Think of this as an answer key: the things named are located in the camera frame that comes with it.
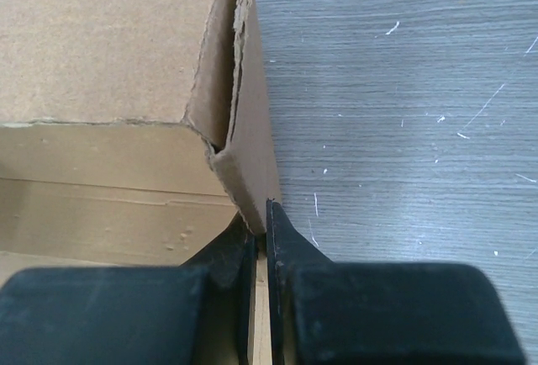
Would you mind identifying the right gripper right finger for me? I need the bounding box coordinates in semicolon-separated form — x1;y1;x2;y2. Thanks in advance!
266;200;525;364

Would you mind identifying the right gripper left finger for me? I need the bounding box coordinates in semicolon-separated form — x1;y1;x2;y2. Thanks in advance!
1;216;256;364

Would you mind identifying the brown cardboard box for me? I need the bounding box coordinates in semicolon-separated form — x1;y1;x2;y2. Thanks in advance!
1;0;281;364

